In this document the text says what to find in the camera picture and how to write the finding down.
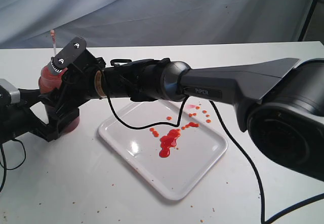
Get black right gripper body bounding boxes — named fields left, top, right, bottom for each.
left=44, top=36, right=106, bottom=115

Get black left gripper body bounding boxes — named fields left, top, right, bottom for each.
left=1, top=89, right=79, bottom=141

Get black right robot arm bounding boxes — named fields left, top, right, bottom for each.
left=41, top=37, right=323, bottom=180

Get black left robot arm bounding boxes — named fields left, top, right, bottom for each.
left=1, top=87, right=79, bottom=144

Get grey backdrop cloth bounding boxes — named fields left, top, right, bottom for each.
left=1, top=0, right=311, bottom=49

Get white rectangular plastic tray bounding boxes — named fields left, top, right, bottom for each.
left=98, top=98, right=228, bottom=201

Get black tripod stand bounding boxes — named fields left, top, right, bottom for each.
left=298, top=0, right=319, bottom=42

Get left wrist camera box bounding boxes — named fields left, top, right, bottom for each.
left=1, top=79, right=20, bottom=106

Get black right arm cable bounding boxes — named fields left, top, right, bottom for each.
left=97, top=66, right=324, bottom=224

